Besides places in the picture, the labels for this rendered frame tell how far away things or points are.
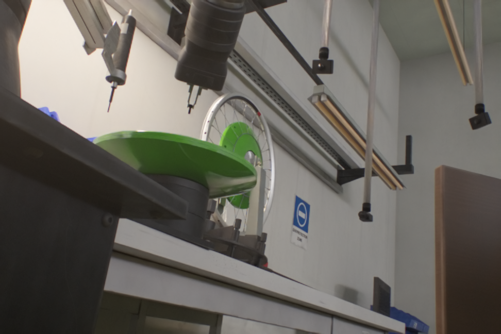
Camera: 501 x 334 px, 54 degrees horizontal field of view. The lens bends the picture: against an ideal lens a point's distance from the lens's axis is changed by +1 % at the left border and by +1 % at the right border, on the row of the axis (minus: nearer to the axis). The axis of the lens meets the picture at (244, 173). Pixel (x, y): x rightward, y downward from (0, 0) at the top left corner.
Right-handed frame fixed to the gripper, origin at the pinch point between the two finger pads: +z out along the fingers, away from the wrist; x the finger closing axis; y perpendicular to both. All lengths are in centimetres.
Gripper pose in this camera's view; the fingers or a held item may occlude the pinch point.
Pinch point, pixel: (190, 107)
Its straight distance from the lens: 81.5
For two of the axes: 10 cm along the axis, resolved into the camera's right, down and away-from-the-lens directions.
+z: -3.0, 7.7, 5.6
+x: 9.5, 2.4, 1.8
